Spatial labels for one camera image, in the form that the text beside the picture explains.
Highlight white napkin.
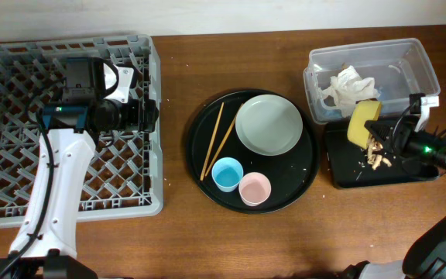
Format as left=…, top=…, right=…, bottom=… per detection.
left=321, top=66, right=380, bottom=118

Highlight rice and food scraps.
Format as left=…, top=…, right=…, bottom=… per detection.
left=361, top=136, right=393, bottom=171

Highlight left wooden chopstick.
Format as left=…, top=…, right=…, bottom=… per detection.
left=199, top=102, right=225, bottom=181

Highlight grey plastic dishwasher rack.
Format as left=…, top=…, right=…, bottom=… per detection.
left=0, top=34, right=163, bottom=229

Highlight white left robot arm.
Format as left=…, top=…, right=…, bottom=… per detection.
left=0, top=57, right=159, bottom=278

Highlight round black tray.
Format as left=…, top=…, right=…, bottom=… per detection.
left=186, top=89, right=321, bottom=214

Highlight right wooden chopstick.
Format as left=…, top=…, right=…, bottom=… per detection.
left=203, top=104, right=243, bottom=178

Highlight wooden chopstick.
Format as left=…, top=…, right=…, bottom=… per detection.
left=203, top=104, right=243, bottom=178
left=199, top=102, right=225, bottom=181

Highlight clear plastic bin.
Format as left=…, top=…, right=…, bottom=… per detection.
left=304, top=38, right=441, bottom=125

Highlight grey round plate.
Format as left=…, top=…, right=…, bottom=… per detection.
left=235, top=95, right=304, bottom=157

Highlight black rectangular tray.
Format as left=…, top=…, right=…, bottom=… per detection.
left=324, top=120, right=440, bottom=189

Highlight yellow plastic bowl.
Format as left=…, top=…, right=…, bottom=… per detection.
left=347, top=100, right=382, bottom=149

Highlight pink plastic cup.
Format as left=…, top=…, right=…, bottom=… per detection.
left=238, top=172, right=272, bottom=206

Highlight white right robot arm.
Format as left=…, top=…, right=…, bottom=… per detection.
left=336, top=117, right=446, bottom=279

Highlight blue plastic cup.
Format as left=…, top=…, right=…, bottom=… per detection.
left=211, top=157, right=244, bottom=193

